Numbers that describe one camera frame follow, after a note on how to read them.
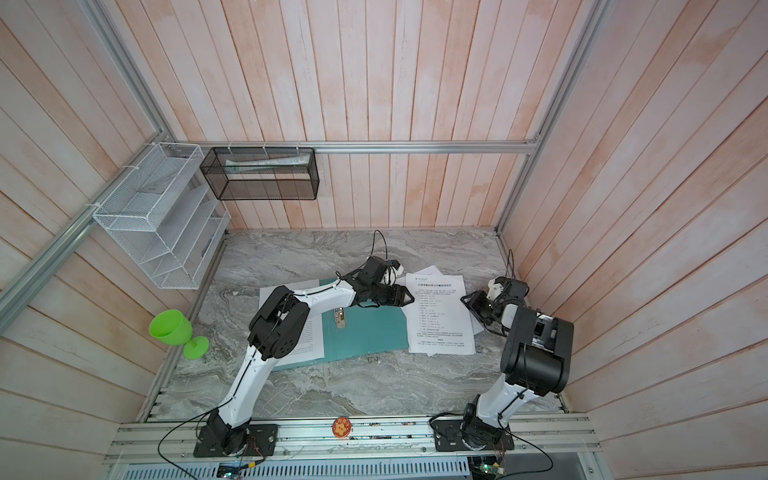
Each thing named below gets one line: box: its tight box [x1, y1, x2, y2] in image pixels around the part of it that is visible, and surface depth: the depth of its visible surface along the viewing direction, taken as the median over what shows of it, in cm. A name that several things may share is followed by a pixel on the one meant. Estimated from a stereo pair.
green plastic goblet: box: [149, 309, 209, 360], surface depth 80 cm
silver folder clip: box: [334, 307, 347, 329], surface depth 97 cm
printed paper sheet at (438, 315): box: [405, 273, 476, 355], surface depth 97 cm
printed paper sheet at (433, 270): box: [414, 265, 484, 357], surface depth 109 cm
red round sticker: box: [332, 417, 352, 438], surface depth 77 cm
